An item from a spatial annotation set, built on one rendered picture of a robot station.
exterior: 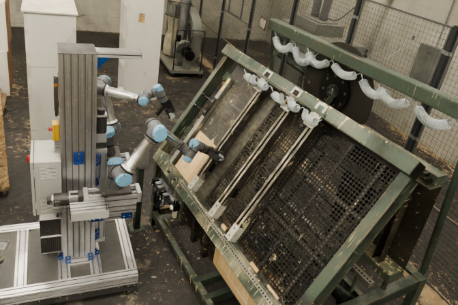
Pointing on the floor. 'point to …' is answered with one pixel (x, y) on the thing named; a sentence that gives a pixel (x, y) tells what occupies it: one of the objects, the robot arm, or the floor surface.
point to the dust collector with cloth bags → (181, 32)
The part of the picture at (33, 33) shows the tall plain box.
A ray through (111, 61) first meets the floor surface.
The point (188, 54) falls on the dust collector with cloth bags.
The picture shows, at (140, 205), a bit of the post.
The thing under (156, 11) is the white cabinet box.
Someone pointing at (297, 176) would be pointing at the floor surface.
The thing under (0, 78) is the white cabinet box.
